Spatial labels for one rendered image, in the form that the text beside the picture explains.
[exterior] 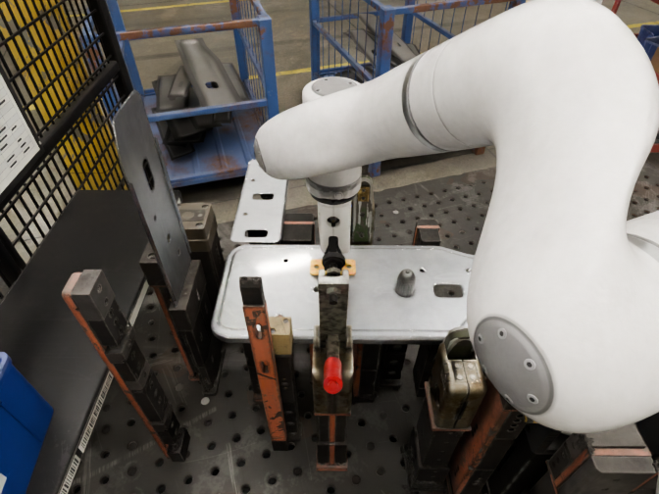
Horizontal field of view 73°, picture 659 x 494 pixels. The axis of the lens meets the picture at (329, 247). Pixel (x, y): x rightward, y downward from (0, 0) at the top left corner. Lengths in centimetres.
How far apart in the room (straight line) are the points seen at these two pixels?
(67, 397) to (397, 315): 50
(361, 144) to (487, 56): 20
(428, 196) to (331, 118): 104
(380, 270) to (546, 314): 62
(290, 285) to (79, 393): 35
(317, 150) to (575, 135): 30
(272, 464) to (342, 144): 66
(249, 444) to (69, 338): 41
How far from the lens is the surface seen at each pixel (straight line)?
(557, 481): 73
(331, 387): 52
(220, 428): 101
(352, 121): 49
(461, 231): 141
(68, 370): 76
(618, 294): 24
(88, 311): 63
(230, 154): 275
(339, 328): 62
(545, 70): 30
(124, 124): 64
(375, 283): 81
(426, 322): 77
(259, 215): 95
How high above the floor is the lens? 160
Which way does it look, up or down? 44 degrees down
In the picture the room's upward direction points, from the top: straight up
